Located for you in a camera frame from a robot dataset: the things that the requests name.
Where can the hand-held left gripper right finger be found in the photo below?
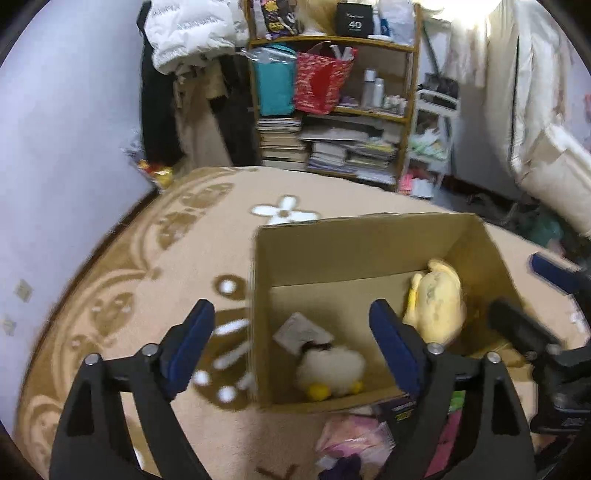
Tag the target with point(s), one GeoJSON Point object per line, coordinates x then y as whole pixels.
{"type": "Point", "coordinates": [397, 350]}

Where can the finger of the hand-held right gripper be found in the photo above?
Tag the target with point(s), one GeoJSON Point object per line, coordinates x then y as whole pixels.
{"type": "Point", "coordinates": [521, 323]}
{"type": "Point", "coordinates": [549, 267]}

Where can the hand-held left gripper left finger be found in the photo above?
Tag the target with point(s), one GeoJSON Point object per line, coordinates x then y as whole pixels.
{"type": "Point", "coordinates": [191, 346]}

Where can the yellow plush toy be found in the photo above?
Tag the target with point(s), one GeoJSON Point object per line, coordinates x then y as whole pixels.
{"type": "Point", "coordinates": [438, 295]}

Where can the white fluffy plush toy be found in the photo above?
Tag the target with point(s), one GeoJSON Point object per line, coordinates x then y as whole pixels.
{"type": "Point", "coordinates": [328, 364]}

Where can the green tissue packet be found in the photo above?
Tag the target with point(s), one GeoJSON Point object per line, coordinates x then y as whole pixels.
{"type": "Point", "coordinates": [457, 400]}

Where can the pink plastic-wrapped package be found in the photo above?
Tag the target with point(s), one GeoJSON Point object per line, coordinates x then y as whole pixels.
{"type": "Point", "coordinates": [351, 434]}

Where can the pink plush toy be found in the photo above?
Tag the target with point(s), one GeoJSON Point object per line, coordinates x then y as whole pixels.
{"type": "Point", "coordinates": [448, 438]}

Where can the cardboard box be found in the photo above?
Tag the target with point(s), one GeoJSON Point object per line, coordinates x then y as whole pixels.
{"type": "Point", "coordinates": [346, 249]}

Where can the green bag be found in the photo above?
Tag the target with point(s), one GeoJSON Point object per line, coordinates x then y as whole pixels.
{"type": "Point", "coordinates": [547, 228]}

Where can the dark printed packet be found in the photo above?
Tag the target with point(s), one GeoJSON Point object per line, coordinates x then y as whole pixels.
{"type": "Point", "coordinates": [397, 415]}

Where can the chrome chair base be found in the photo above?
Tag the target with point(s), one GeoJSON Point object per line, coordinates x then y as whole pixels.
{"type": "Point", "coordinates": [503, 210]}

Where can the beige patterned blanket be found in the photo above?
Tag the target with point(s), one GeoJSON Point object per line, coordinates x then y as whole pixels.
{"type": "Point", "coordinates": [184, 258]}

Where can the grey paper card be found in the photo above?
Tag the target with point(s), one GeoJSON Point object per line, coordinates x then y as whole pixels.
{"type": "Point", "coordinates": [300, 330]}

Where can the dark purple cloth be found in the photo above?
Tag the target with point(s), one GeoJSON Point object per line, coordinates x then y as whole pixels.
{"type": "Point", "coordinates": [341, 468]}

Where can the pastel tissue packs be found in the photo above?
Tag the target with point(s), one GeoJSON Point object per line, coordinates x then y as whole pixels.
{"type": "Point", "coordinates": [427, 145]}

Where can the yellow red packet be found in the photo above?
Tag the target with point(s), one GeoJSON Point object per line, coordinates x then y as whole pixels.
{"type": "Point", "coordinates": [159, 174]}

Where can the white duvet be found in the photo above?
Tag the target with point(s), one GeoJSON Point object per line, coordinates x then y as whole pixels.
{"type": "Point", "coordinates": [535, 92]}

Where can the white storage cart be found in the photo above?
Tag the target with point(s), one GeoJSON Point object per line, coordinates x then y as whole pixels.
{"type": "Point", "coordinates": [436, 99]}

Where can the pile of magazines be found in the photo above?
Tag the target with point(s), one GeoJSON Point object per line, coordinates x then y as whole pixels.
{"type": "Point", "coordinates": [351, 152]}

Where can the beige coat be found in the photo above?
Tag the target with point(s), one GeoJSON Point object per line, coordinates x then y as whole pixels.
{"type": "Point", "coordinates": [198, 124]}

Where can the stack of old books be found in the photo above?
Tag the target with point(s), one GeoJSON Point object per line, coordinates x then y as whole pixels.
{"type": "Point", "coordinates": [281, 143]}

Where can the group of small cosmetics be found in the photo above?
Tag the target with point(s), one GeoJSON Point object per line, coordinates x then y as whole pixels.
{"type": "Point", "coordinates": [397, 105]}

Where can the dark hanging garment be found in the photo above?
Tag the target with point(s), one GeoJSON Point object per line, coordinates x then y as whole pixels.
{"type": "Point", "coordinates": [238, 120]}

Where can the cream curtain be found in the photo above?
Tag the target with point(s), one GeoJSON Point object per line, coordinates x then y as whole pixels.
{"type": "Point", "coordinates": [466, 46]}

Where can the white short bottle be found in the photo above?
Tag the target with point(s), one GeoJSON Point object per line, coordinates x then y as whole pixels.
{"type": "Point", "coordinates": [379, 92]}

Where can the clear tall bottle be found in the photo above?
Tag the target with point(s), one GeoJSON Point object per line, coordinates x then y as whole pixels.
{"type": "Point", "coordinates": [369, 87]}

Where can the wooden bookshelf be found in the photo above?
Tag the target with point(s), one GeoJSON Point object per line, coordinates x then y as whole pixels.
{"type": "Point", "coordinates": [383, 60]}

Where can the teal bag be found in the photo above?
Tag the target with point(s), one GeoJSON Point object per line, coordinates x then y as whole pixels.
{"type": "Point", "coordinates": [274, 83]}

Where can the red gift bag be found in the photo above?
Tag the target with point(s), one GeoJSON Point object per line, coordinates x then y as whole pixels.
{"type": "Point", "coordinates": [318, 83]}

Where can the white plastic bag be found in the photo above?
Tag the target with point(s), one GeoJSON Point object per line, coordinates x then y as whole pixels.
{"type": "Point", "coordinates": [396, 21]}

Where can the white puffer jacket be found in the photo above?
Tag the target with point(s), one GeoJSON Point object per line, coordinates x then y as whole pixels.
{"type": "Point", "coordinates": [189, 32]}

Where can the black box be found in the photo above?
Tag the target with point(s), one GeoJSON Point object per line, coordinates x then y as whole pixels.
{"type": "Point", "coordinates": [354, 18]}

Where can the dark printed bag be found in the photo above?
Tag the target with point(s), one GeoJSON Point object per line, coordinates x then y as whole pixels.
{"type": "Point", "coordinates": [279, 18]}

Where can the tan furry item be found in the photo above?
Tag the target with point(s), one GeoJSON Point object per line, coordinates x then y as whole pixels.
{"type": "Point", "coordinates": [316, 16]}

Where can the white wall socket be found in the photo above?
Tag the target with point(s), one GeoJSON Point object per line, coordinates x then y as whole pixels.
{"type": "Point", "coordinates": [24, 290]}
{"type": "Point", "coordinates": [9, 325]}

